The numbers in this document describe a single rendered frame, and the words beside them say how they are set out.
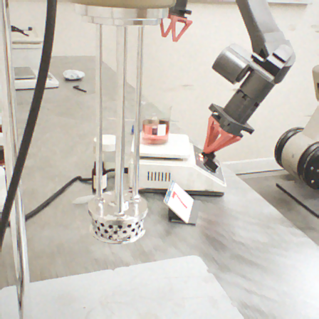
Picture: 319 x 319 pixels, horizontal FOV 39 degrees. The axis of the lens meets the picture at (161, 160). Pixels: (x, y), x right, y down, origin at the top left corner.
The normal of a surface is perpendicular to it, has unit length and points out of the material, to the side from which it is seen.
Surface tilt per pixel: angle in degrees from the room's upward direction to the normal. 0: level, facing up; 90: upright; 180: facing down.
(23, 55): 93
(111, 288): 0
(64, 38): 90
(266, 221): 0
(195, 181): 90
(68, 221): 0
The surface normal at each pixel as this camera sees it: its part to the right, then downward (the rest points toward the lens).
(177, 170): -0.01, 0.39
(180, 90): 0.34, 0.39
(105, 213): 0.05, -0.92
